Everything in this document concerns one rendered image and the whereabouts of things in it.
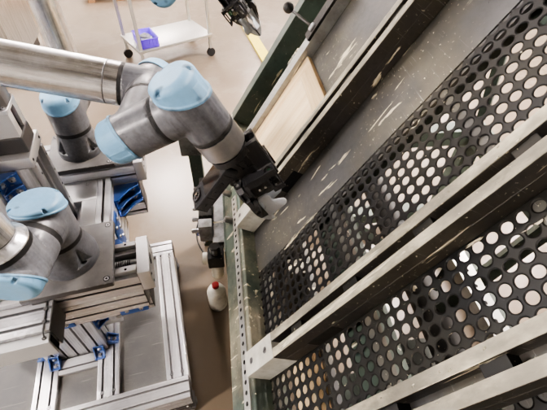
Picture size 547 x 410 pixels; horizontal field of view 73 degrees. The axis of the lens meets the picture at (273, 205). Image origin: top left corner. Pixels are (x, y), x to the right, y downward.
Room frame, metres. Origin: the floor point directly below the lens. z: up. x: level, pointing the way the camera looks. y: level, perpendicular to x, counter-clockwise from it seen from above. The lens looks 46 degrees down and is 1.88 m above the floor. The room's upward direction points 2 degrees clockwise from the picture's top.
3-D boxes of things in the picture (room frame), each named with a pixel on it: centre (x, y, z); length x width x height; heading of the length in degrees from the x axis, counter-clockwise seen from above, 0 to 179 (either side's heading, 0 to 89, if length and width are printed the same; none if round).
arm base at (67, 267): (0.58, 0.55, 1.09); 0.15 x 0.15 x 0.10
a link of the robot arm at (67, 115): (1.06, 0.70, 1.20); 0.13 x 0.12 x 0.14; 6
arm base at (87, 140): (1.05, 0.70, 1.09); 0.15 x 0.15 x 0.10
